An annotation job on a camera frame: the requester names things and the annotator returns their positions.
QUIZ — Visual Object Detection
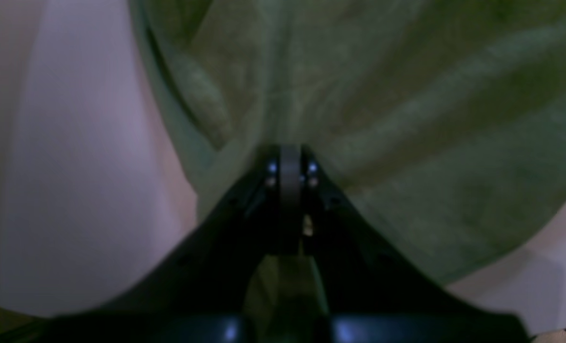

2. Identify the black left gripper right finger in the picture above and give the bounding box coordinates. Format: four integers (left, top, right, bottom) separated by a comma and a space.
300, 145, 530, 343

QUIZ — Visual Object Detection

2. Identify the green t-shirt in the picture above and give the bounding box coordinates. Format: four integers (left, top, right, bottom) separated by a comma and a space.
129, 0, 566, 343

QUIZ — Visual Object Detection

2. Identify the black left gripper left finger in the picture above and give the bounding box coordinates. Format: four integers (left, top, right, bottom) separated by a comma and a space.
45, 145, 292, 343

